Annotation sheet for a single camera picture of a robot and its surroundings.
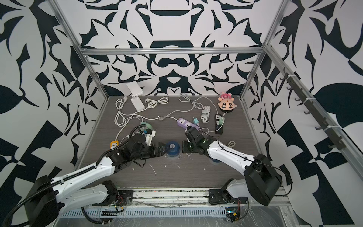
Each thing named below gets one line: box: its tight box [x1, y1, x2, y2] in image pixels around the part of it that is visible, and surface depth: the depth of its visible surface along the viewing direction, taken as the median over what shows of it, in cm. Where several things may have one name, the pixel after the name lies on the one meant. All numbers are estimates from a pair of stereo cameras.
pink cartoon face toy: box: [217, 92, 238, 111], surface depth 108 cm
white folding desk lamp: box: [126, 81, 146, 112], surface depth 98 cm
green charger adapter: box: [218, 116, 225, 126], surface depth 100 cm
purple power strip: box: [176, 117, 199, 131], surface depth 104 cm
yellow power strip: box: [110, 139, 120, 151], surface depth 93 cm
